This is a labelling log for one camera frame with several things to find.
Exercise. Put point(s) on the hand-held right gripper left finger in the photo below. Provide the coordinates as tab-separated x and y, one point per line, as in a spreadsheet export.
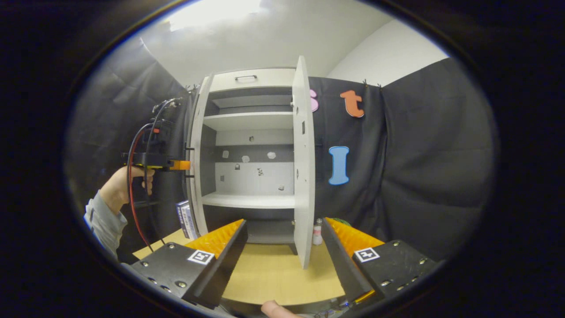
225	269

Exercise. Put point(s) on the black backdrop cloth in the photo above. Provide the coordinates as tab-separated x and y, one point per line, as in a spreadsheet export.
419	154

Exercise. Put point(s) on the white book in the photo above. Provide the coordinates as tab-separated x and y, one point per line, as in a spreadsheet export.
188	218

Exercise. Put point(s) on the small pink and white bottle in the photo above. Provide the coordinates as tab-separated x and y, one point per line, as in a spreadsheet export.
317	234

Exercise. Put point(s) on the blue book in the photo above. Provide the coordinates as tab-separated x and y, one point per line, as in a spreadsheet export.
181	218

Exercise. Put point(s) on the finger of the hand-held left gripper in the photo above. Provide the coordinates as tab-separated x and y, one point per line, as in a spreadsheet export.
181	165

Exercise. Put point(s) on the door of shoe cabinet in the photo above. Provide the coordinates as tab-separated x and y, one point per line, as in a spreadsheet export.
303	176
196	154

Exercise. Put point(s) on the grey double-door shoe cabinet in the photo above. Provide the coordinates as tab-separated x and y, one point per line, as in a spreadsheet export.
247	176

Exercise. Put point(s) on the white cabinet shelf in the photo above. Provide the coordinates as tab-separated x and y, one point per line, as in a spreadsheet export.
247	120
247	201

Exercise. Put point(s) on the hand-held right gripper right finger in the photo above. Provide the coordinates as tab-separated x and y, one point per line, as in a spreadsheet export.
342	265

